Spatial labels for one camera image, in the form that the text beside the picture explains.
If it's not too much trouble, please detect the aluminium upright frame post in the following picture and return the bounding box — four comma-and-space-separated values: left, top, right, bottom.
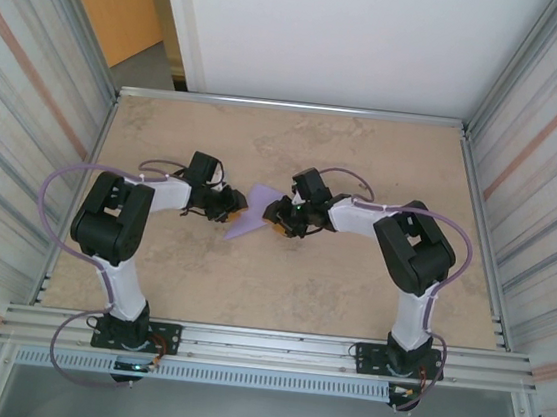
0, 0, 132, 106
464, 0, 557, 151

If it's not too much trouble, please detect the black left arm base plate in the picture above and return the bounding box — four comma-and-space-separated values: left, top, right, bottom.
90, 314, 184, 358

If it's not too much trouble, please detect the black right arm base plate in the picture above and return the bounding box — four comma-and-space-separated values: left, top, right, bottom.
350, 339, 445, 384

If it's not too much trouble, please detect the wide aluminium mounting rail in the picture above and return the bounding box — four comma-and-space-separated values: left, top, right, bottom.
0, 293, 543, 401

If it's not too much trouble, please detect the small circuit board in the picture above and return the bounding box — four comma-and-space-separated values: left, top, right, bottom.
112, 359, 157, 375
389, 384, 420, 401

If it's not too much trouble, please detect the purple paper sheet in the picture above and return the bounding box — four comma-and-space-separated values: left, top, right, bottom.
221, 181, 285, 248

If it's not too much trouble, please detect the white door frame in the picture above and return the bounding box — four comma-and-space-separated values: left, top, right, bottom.
143, 0, 218, 95

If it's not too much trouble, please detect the red orange wire bundle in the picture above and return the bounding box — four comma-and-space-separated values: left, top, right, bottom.
147, 332, 170, 371
412, 364, 436, 401

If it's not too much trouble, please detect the grey slotted cable duct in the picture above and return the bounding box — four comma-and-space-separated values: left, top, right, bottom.
14, 342, 393, 404

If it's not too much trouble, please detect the aluminium table edge rail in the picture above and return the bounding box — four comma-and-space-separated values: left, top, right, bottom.
117, 80, 472, 138
29, 84, 123, 313
436, 128, 535, 353

